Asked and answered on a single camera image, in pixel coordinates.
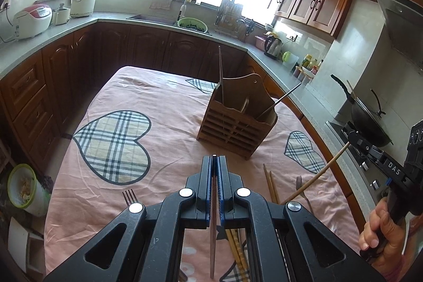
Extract bamboo chopstick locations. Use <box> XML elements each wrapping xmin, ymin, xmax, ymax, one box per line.
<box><xmin>230</xmin><ymin>229</ymin><xmax>249</xmax><ymax>281</ymax></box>
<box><xmin>225</xmin><ymin>229</ymin><xmax>247</xmax><ymax>282</ymax></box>

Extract wooden chopstick group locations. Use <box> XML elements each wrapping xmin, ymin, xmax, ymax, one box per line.
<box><xmin>280</xmin><ymin>141</ymin><xmax>351</xmax><ymax>206</ymax></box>

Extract lower wooden kitchen cabinets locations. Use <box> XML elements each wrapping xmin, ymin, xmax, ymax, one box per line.
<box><xmin>0</xmin><ymin>21</ymin><xmax>368</xmax><ymax>230</ymax></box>

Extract chrome kitchen faucet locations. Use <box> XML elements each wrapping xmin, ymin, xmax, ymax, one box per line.
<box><xmin>171</xmin><ymin>0</ymin><xmax>189</xmax><ymax>21</ymax></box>

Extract person's right hand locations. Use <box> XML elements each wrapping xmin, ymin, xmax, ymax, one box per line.
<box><xmin>358</xmin><ymin>197</ymin><xmax>405</xmax><ymax>276</ymax></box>

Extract gas stove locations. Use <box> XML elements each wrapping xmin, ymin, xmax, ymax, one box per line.
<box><xmin>325</xmin><ymin>121</ymin><xmax>387</xmax><ymax>195</ymax></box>

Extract left steel fork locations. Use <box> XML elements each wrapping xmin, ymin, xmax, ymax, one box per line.
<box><xmin>122</xmin><ymin>188</ymin><xmax>138</xmax><ymax>207</ymax></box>

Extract steel fork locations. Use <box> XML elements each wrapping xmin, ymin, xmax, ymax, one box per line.
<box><xmin>122</xmin><ymin>188</ymin><xmax>138</xmax><ymax>207</ymax></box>
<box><xmin>295</xmin><ymin>175</ymin><xmax>314</xmax><ymax>214</ymax></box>

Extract right steel fork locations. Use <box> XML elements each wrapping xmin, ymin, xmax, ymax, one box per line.
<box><xmin>295</xmin><ymin>175</ymin><xmax>314</xmax><ymax>214</ymax></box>

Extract black wok with lid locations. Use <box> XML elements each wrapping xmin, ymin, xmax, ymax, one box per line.
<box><xmin>330</xmin><ymin>75</ymin><xmax>392</xmax><ymax>147</ymax></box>

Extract pink tablecloth with plaid hearts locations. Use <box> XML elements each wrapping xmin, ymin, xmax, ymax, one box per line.
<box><xmin>44</xmin><ymin>65</ymin><xmax>363</xmax><ymax>282</ymax></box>

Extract green rimmed trash bin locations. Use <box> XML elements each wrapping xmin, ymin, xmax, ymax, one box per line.
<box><xmin>7</xmin><ymin>164</ymin><xmax>51</xmax><ymax>218</ymax></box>

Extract wooden utensil holder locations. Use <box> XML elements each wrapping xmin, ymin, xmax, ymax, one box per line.
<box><xmin>197</xmin><ymin>74</ymin><xmax>278</xmax><ymax>160</ymax></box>

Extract condiment jars rack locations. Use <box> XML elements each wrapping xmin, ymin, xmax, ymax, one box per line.
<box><xmin>293</xmin><ymin>54</ymin><xmax>323</xmax><ymax>84</ymax></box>

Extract range hood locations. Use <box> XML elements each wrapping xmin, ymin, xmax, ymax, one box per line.
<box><xmin>377</xmin><ymin>0</ymin><xmax>423</xmax><ymax>69</ymax></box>

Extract steel electric kettle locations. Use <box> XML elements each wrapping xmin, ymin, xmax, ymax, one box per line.
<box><xmin>265</xmin><ymin>35</ymin><xmax>282</xmax><ymax>60</ymax></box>

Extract green colander bowl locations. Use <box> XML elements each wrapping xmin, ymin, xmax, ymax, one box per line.
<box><xmin>176</xmin><ymin>17</ymin><xmax>208</xmax><ymax>33</ymax></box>

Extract dish drying rack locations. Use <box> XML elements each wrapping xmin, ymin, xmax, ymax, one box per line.
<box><xmin>214</xmin><ymin>0</ymin><xmax>255</xmax><ymax>42</ymax></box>

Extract white electric cooker pot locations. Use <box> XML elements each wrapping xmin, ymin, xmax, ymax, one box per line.
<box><xmin>70</xmin><ymin>0</ymin><xmax>96</xmax><ymax>18</ymax></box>

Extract white red rice cooker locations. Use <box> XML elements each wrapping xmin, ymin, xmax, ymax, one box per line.
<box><xmin>13</xmin><ymin>4</ymin><xmax>52</xmax><ymax>40</ymax></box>

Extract wall power outlet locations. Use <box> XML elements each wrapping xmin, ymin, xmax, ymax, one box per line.
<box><xmin>0</xmin><ymin>0</ymin><xmax>11</xmax><ymax>11</ymax></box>

